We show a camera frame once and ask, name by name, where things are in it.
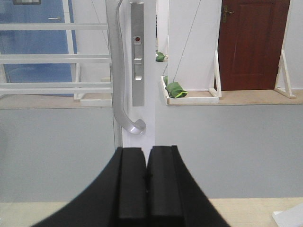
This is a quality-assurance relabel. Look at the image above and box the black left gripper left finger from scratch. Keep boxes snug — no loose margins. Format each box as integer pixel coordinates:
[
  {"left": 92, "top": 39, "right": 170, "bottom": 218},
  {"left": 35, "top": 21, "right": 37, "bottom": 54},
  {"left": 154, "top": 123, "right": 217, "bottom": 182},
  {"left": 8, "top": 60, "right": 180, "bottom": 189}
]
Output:
[{"left": 35, "top": 148, "right": 147, "bottom": 227}]

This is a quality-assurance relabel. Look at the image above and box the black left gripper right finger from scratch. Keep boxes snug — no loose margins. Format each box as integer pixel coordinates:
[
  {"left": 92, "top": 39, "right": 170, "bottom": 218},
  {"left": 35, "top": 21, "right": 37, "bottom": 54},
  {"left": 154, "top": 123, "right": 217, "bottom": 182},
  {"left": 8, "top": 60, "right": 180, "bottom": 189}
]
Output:
[{"left": 147, "top": 146, "right": 229, "bottom": 227}]

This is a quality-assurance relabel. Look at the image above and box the white framed sliding glass door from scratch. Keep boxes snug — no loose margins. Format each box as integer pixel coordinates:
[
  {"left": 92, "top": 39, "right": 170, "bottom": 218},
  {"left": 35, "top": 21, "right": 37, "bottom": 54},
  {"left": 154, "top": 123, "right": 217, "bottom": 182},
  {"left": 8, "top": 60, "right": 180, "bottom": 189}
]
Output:
[{"left": 0, "top": 0, "right": 156, "bottom": 203}]

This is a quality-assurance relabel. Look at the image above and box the silver curved door handle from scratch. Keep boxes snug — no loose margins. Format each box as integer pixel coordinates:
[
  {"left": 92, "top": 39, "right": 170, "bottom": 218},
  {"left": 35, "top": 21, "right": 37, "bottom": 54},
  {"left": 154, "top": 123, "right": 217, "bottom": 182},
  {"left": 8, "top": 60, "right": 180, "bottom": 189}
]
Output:
[{"left": 109, "top": 0, "right": 146, "bottom": 135}]

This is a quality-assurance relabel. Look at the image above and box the brown wooden door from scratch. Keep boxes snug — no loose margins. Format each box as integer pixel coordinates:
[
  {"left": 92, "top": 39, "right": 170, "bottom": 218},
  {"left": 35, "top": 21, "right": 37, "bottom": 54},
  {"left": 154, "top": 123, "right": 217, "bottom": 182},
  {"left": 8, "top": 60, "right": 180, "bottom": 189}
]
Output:
[{"left": 218, "top": 0, "right": 290, "bottom": 91}]

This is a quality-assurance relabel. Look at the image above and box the blue door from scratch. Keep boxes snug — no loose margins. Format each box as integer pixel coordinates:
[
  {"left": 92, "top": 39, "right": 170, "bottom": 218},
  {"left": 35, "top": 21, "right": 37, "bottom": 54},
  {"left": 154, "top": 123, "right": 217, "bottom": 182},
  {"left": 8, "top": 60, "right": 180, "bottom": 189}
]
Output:
[{"left": 0, "top": 0, "right": 77, "bottom": 83}]

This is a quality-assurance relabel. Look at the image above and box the silver door lock plate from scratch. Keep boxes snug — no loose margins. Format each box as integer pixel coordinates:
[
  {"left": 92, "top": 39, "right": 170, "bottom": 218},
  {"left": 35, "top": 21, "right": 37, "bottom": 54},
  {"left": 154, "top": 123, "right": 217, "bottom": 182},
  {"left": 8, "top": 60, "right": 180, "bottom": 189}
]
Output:
[{"left": 130, "top": 2, "right": 144, "bottom": 106}]

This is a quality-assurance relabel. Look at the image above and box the light wooden platform board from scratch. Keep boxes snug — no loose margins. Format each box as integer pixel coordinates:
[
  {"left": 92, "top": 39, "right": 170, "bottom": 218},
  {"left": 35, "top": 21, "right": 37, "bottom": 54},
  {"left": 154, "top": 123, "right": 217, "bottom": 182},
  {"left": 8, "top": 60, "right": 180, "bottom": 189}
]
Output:
[{"left": 0, "top": 197, "right": 303, "bottom": 227}]

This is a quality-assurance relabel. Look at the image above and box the green sandbag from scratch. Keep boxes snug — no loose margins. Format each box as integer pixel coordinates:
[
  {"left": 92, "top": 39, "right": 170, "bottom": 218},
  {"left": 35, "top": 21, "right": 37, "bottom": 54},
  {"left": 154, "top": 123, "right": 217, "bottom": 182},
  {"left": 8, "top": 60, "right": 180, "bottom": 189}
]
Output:
[
  {"left": 156, "top": 52, "right": 166, "bottom": 62},
  {"left": 165, "top": 82, "right": 188, "bottom": 98}
]

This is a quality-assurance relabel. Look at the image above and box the far green sandbag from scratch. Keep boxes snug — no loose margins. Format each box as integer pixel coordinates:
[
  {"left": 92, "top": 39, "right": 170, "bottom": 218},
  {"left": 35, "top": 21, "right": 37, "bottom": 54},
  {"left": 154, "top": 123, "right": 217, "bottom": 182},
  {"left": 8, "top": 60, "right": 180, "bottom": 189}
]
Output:
[{"left": 156, "top": 52, "right": 166, "bottom": 62}]

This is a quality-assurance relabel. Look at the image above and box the white triangular support brace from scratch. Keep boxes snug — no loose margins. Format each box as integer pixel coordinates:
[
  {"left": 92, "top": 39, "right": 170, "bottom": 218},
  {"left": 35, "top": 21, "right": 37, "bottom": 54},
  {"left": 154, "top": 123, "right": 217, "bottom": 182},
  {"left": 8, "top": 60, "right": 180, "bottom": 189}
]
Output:
[{"left": 274, "top": 49, "right": 296, "bottom": 99}]

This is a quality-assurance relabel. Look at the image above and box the white partition panel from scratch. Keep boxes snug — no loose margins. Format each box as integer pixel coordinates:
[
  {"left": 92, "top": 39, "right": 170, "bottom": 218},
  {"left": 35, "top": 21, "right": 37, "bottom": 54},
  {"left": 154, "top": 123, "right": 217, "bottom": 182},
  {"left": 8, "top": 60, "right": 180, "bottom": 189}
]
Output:
[{"left": 168, "top": 0, "right": 222, "bottom": 91}]

